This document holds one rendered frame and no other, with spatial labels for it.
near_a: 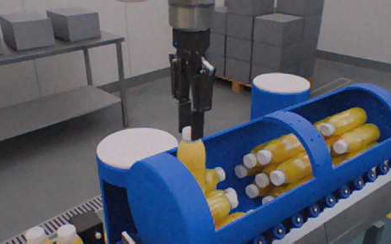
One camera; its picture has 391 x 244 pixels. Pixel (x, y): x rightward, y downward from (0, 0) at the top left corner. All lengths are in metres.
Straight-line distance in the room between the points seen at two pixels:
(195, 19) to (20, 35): 2.65
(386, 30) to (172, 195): 5.31
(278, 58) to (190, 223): 3.58
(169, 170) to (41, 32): 2.63
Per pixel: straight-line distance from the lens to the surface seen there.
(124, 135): 1.38
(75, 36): 3.45
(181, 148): 0.83
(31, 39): 3.30
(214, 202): 0.88
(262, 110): 1.88
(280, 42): 4.18
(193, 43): 0.72
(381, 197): 1.48
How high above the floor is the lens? 1.66
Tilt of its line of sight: 26 degrees down
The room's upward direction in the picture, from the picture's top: straight up
